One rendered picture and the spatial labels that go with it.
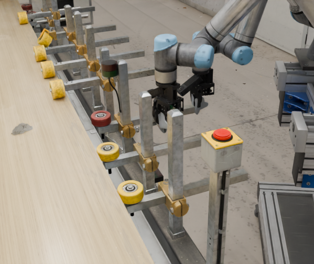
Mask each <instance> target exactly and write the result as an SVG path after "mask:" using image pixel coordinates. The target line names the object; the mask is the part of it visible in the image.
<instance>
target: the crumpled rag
mask: <svg viewBox="0 0 314 264"><path fill-rule="evenodd" d="M32 129H33V126H30V125H28V124H25V123H20V124H19V125H18V126H16V127H15V128H14V129H13V130H12V134H13V135H17V134H22V133H24V132H25V131H30V130H32Z"/></svg>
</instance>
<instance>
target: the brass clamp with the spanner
mask: <svg viewBox="0 0 314 264"><path fill-rule="evenodd" d="M114 120H116V121H117V122H118V131H119V132H120V134H121V135H122V137H126V138H132V137H133V136H134V135H135V129H134V124H133V123H132V122H131V124H127V125H122V123H121V120H120V116H118V114H114Z"/></svg>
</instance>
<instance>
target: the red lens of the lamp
mask: <svg viewBox="0 0 314 264"><path fill-rule="evenodd" d="M101 68H102V70H103V71H114V70H116V69H117V61H116V63H115V64H114V65H103V64H102V63H101Z"/></svg>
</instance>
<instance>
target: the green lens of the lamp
mask: <svg viewBox="0 0 314 264"><path fill-rule="evenodd" d="M117 75H118V69H117V70H115V71H112V72H105V71H103V70H102V76H103V77H106V78H112V77H115V76H117Z"/></svg>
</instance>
